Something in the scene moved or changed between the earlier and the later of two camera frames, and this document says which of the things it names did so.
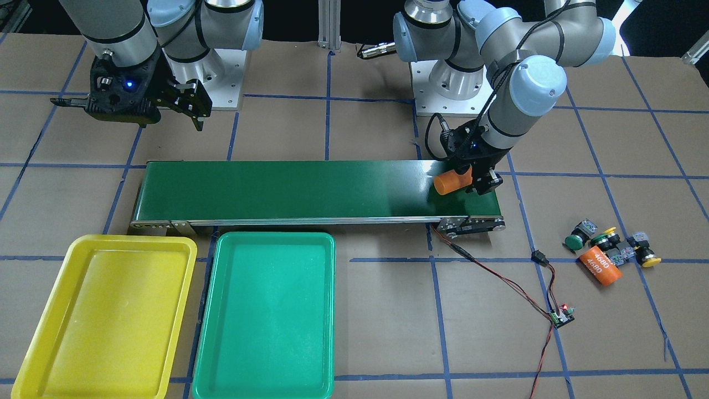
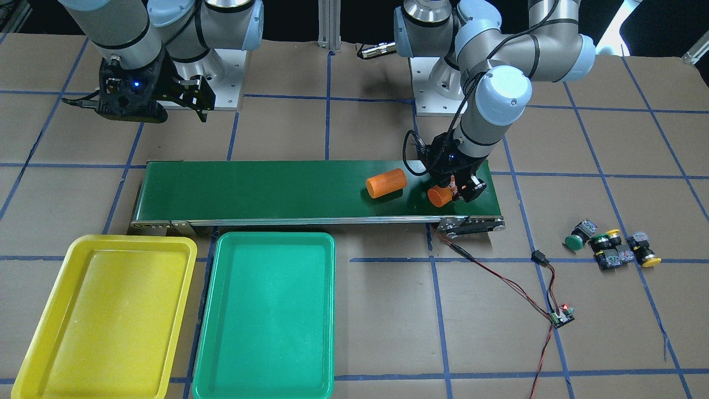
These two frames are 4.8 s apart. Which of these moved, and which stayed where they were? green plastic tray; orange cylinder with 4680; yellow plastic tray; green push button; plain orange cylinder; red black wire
Moved: orange cylinder with 4680; plain orange cylinder
Stayed: yellow plastic tray; green push button; red black wire; green plastic tray
